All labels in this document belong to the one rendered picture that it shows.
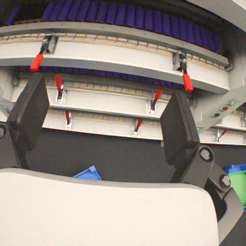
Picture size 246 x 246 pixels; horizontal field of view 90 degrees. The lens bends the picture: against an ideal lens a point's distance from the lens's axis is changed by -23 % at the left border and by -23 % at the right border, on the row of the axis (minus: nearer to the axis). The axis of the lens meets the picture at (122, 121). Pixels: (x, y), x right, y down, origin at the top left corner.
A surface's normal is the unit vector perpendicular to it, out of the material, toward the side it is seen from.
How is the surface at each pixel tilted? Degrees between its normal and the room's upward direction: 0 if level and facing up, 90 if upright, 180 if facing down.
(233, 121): 20
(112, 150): 0
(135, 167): 0
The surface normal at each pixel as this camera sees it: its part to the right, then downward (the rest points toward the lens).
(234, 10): -0.10, 0.99
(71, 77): 0.15, -0.07
